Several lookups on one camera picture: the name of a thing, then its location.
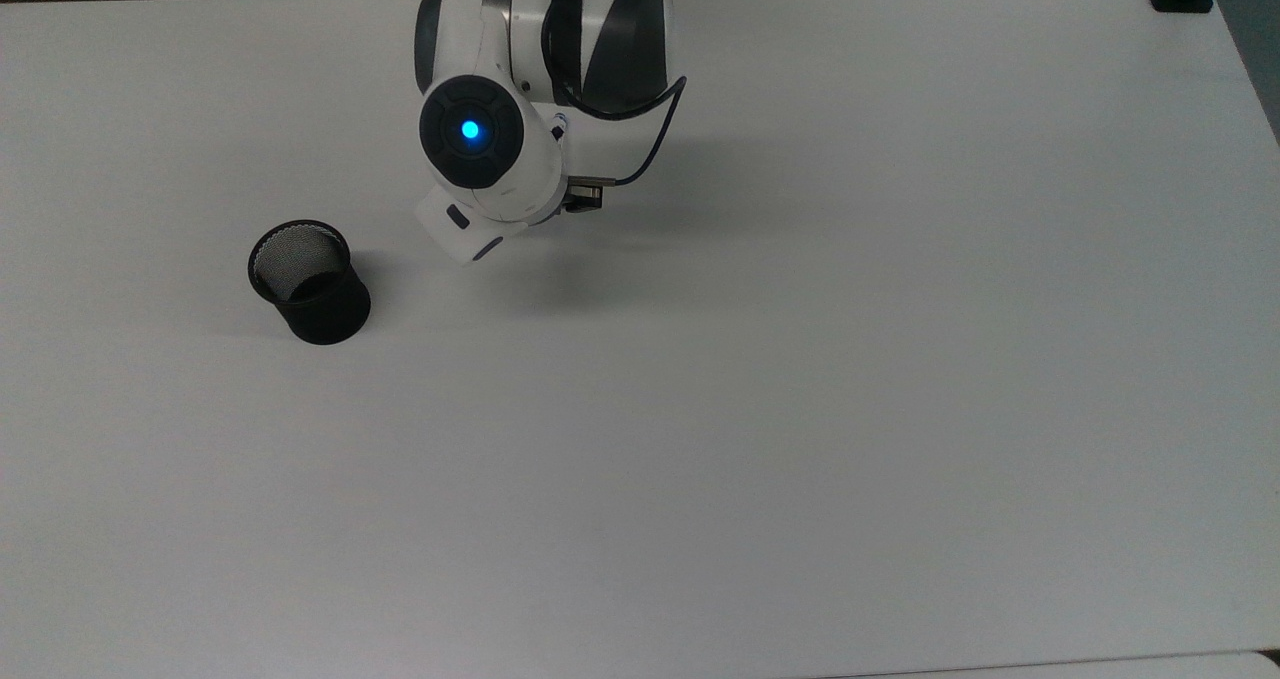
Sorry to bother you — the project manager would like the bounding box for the black mesh pen cup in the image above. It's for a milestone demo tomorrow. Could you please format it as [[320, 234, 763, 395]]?
[[247, 220, 372, 347]]

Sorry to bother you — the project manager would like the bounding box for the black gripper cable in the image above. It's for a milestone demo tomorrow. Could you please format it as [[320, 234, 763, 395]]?
[[540, 0, 689, 188]]

